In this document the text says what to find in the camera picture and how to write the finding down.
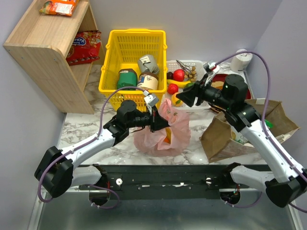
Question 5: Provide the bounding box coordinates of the banana bunch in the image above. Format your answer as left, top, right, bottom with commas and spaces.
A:
165, 128, 172, 141

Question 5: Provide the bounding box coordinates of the pink peach plastic bag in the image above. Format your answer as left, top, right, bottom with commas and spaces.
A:
133, 99, 191, 157

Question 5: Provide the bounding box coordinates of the brown paper grocery bag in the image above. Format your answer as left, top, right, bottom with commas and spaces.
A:
200, 100, 299, 163

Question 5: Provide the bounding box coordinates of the green white chips bag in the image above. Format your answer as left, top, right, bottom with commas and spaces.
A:
231, 119, 273, 145

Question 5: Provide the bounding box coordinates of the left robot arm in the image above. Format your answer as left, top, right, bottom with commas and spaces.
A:
34, 100, 169, 198

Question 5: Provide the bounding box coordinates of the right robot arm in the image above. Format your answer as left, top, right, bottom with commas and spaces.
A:
176, 74, 307, 207

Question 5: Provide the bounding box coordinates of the green bell pepper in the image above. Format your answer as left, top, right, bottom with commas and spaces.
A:
185, 82, 194, 88

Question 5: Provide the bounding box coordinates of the bread slice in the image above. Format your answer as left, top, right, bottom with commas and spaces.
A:
211, 81, 224, 90

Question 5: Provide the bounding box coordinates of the single yellow banana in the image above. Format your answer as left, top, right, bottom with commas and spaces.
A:
167, 79, 191, 88

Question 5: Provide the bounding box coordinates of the brown longan bunch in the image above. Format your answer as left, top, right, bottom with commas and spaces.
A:
176, 60, 197, 82

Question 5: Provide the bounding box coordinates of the red strawberry fruit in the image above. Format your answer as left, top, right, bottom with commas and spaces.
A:
167, 83, 179, 95

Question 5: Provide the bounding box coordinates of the red round plate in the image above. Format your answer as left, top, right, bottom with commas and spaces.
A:
210, 74, 253, 113

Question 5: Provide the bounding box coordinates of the red apple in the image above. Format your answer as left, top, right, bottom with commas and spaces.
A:
173, 69, 185, 81

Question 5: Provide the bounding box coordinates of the dark purple plum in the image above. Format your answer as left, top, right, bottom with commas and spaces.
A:
166, 72, 173, 80

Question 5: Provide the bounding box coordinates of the white plastic fruit basket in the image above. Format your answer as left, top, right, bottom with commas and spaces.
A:
166, 60, 210, 112

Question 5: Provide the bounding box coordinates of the toilet paper roll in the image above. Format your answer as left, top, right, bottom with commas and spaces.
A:
230, 53, 253, 72

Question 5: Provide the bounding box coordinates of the green wrapped package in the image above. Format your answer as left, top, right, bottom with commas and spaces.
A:
117, 69, 138, 89

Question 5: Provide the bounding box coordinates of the grey wrapped package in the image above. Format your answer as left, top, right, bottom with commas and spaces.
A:
137, 55, 160, 74

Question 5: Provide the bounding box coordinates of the yellow plastic basket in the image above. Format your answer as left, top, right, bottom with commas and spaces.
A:
98, 29, 168, 108

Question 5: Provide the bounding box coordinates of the red snack bag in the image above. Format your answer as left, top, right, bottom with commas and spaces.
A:
66, 30, 101, 66

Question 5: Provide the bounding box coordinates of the wooden shelf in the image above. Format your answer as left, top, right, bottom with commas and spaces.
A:
4, 0, 97, 114

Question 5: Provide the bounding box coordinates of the orange snack packet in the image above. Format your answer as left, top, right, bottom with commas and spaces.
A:
39, 0, 79, 16

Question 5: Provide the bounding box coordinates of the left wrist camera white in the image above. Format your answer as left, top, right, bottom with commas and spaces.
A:
143, 90, 159, 114

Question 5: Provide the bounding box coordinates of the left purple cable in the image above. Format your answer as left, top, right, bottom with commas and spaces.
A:
37, 86, 146, 204

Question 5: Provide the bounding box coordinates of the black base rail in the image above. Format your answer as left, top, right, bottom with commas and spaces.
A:
71, 164, 264, 201

